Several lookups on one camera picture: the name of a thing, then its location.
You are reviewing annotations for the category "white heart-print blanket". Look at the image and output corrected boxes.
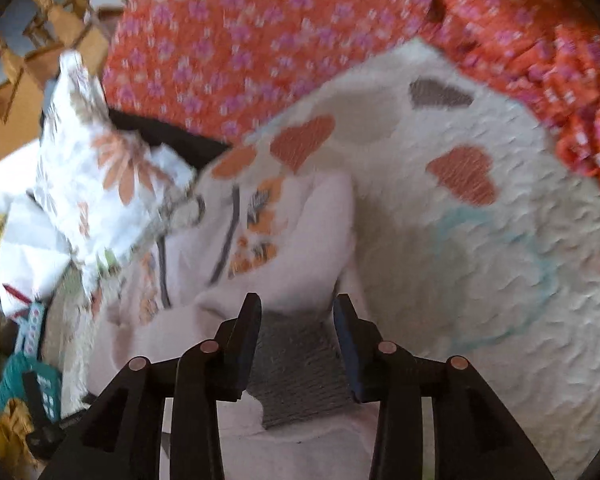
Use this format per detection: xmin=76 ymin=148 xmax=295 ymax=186
xmin=210 ymin=37 xmax=600 ymax=480

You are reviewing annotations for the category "white floral-print cloth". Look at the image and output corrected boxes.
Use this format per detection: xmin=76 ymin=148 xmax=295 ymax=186
xmin=5 ymin=51 xmax=201 ymax=291

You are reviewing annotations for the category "pale pink printed garment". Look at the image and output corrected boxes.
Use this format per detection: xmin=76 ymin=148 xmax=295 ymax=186
xmin=82 ymin=157 xmax=383 ymax=480

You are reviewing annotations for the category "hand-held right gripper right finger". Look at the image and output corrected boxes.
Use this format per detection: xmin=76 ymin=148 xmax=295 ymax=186
xmin=332 ymin=294 xmax=556 ymax=480

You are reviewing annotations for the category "orange floral bedsheet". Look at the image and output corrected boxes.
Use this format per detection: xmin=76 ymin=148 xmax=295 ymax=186
xmin=102 ymin=0 xmax=600 ymax=196

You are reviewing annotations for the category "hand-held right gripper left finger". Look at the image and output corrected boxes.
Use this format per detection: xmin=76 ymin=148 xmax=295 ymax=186
xmin=39 ymin=292 xmax=263 ymax=480

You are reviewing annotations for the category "dark cloth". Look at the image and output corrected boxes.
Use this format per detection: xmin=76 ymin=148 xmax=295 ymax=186
xmin=107 ymin=109 xmax=231 ymax=173

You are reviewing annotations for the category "yellow cloth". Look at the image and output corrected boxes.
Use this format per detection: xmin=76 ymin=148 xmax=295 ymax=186
xmin=0 ymin=400 xmax=38 ymax=468

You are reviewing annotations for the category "wooden lattice headboard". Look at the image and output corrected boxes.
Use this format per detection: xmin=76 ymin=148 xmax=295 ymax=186
xmin=0 ymin=0 xmax=146 ymax=173

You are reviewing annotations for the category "teal plastic basket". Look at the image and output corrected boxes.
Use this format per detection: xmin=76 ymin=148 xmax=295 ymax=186
xmin=0 ymin=352 xmax=63 ymax=423

